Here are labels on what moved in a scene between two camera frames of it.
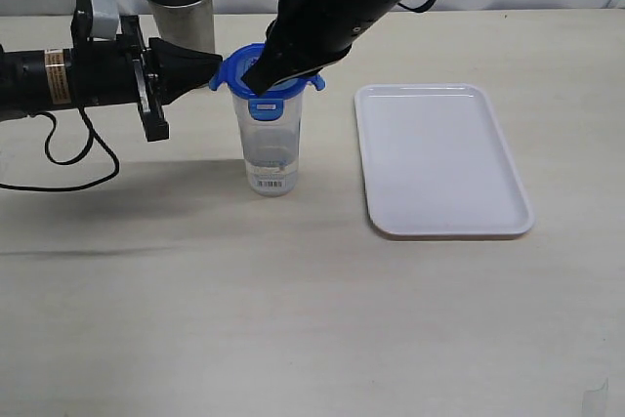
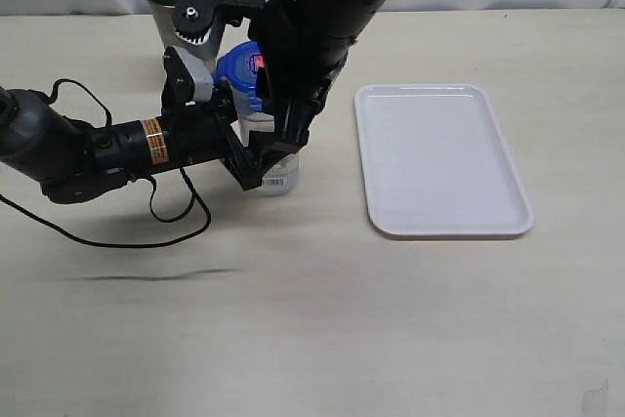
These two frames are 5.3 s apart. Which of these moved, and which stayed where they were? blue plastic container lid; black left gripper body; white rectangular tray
Moved: blue plastic container lid; black left gripper body
Stayed: white rectangular tray
